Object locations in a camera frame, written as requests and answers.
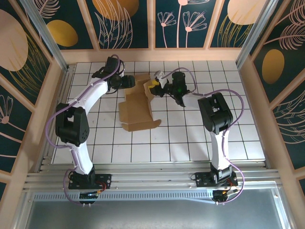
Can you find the aluminium side rail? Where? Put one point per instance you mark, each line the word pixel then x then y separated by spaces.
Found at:
pixel 249 95
pixel 65 86

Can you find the teal panel feather gold oval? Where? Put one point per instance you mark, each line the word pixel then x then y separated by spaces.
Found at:
pixel 83 35

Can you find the teal wall panel white flowers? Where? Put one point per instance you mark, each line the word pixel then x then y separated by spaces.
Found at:
pixel 171 38

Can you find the aluminium corner post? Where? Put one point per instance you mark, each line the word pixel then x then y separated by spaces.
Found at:
pixel 50 40
pixel 258 31

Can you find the teal panel single white flower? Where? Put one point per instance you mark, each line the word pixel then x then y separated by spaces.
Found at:
pixel 12 133

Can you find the teal panel orange circle leaves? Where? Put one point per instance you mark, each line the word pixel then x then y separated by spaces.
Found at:
pixel 140 28

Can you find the large teal panel gold oval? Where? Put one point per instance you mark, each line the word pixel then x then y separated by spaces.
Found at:
pixel 274 66

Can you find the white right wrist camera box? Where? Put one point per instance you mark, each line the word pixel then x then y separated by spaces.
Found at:
pixel 162 81

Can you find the teal panel peach circle gold lines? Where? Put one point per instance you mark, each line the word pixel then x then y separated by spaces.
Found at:
pixel 238 12

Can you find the teal panel white fern leaves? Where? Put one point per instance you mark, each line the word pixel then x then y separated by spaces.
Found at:
pixel 290 128

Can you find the large teal panel peach circle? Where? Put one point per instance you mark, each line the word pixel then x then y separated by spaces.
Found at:
pixel 14 40

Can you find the aluminium frame rails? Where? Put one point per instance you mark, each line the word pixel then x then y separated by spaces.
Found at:
pixel 155 176

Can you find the brown cardboard box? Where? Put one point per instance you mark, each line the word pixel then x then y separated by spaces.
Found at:
pixel 135 109

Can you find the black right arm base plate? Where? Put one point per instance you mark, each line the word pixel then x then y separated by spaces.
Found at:
pixel 202 180

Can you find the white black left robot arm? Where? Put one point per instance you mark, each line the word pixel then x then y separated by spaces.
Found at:
pixel 95 93

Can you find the grey metal sheet tray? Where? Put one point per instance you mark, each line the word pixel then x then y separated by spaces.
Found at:
pixel 155 214

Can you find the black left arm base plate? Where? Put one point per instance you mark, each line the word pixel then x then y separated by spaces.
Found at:
pixel 104 181

